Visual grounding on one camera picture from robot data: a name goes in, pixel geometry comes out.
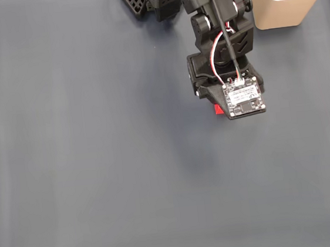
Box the blue-grey table mat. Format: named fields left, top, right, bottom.
left=0, top=0, right=330, bottom=247

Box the red white servo cable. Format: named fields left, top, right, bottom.
left=207, top=29, right=238, bottom=86

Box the camera circuit board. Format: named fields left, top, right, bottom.
left=221, top=75, right=268, bottom=118

